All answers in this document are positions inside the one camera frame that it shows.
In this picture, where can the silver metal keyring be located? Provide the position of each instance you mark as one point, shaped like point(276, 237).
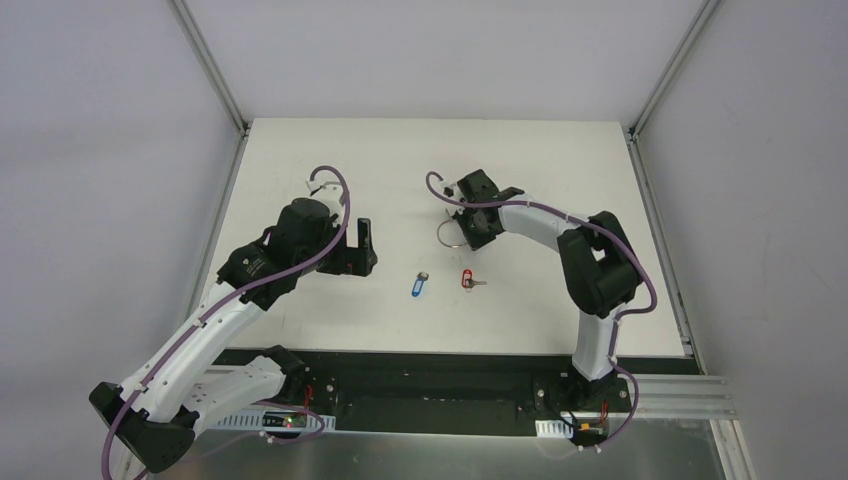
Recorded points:
point(448, 232)

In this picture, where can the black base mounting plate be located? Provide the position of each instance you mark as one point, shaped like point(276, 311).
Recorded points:
point(452, 394)

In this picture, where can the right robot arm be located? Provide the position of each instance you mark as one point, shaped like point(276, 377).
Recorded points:
point(601, 271)

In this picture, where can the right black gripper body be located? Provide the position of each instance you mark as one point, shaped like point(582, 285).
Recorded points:
point(477, 216)

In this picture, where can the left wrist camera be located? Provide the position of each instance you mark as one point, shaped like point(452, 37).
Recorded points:
point(328, 192)

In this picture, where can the aluminium front rail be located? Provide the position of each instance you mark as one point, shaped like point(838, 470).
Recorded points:
point(689, 397)

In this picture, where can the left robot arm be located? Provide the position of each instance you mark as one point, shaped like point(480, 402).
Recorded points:
point(159, 411)

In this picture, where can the right aluminium frame post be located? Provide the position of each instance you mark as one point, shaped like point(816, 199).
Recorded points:
point(675, 65)

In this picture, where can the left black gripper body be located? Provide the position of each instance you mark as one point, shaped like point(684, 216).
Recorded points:
point(354, 255)

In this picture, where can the aluminium frame post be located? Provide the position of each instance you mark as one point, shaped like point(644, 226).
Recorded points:
point(675, 65)
point(196, 40)

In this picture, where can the left aluminium frame post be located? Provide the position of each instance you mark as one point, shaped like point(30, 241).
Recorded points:
point(196, 40)

